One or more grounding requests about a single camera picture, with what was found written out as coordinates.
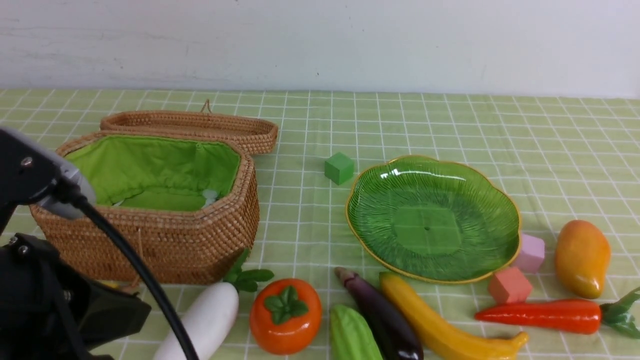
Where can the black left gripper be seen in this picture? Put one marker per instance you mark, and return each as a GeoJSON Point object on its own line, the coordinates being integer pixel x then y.
{"type": "Point", "coordinates": [49, 311]}

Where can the white toy radish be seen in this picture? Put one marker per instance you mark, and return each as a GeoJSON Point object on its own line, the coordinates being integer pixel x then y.
{"type": "Point", "coordinates": [210, 318]}

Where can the orange toy persimmon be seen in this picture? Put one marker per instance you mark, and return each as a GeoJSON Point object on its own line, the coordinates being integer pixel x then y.
{"type": "Point", "coordinates": [286, 316]}

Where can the green toy bitter gourd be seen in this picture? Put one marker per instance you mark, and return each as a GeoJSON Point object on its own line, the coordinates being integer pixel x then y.
{"type": "Point", "coordinates": [350, 335]}

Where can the purple toy eggplant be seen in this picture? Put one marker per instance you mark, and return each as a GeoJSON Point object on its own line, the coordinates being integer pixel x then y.
{"type": "Point", "coordinates": [394, 336]}

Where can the yellow toy banana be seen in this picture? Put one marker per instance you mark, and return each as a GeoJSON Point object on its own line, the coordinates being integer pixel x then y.
{"type": "Point", "coordinates": [438, 335]}

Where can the orange toy carrot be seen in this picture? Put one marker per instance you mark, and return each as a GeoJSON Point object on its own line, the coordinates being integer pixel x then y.
{"type": "Point", "coordinates": [572, 315]}

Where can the yellow foam cube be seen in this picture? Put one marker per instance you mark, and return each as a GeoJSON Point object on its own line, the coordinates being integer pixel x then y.
{"type": "Point", "coordinates": [112, 285]}

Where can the woven rattan basket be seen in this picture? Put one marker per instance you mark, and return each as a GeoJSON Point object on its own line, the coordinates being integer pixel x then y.
{"type": "Point", "coordinates": [187, 247]}

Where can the green fabric basket liner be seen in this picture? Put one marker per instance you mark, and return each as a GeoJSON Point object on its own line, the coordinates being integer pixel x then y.
{"type": "Point", "coordinates": [157, 173]}

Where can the woven rattan basket lid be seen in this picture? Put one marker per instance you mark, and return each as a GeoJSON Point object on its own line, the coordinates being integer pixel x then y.
{"type": "Point", "coordinates": [254, 135]}

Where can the green foam cube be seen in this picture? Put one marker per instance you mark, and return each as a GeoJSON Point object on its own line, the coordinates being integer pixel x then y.
{"type": "Point", "coordinates": [339, 168]}

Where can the green glass leaf plate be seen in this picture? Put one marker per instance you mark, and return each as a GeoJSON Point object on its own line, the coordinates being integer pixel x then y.
{"type": "Point", "coordinates": [437, 221]}

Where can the salmon foam cube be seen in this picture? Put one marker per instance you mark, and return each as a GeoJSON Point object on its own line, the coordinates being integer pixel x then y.
{"type": "Point", "coordinates": [509, 286]}

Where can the pink foam cube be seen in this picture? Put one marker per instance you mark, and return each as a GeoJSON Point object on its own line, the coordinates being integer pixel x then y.
{"type": "Point", "coordinates": [532, 254]}

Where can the yellow orange toy mango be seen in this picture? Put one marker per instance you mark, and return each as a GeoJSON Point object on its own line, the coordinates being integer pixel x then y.
{"type": "Point", "coordinates": [582, 258]}

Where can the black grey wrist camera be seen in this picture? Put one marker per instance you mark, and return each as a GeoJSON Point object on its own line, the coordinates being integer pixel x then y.
{"type": "Point", "coordinates": [31, 174]}

